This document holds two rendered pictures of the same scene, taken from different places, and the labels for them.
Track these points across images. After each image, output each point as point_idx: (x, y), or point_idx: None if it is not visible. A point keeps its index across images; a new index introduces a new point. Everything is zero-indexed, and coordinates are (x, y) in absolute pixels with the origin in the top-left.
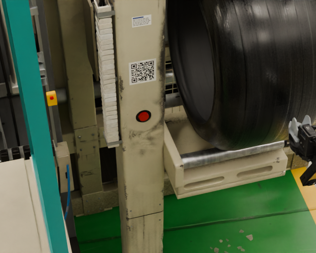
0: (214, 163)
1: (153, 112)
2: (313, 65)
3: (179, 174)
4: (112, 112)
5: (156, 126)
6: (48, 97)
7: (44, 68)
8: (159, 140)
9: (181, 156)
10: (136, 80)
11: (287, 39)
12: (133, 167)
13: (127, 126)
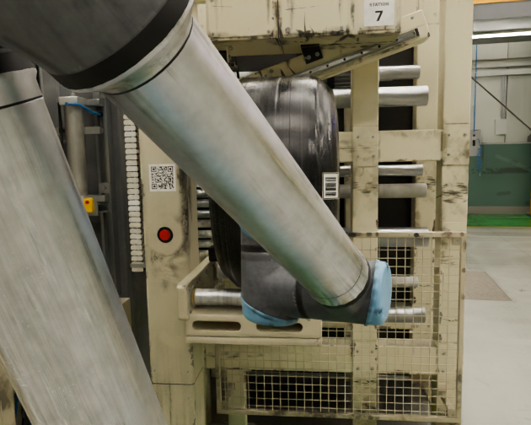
0: (235, 310)
1: (174, 231)
2: (302, 143)
3: (181, 298)
4: (136, 224)
5: (179, 251)
6: (84, 201)
7: (110, 201)
8: (182, 272)
9: (196, 288)
10: (156, 186)
11: (274, 116)
12: (156, 303)
13: (148, 244)
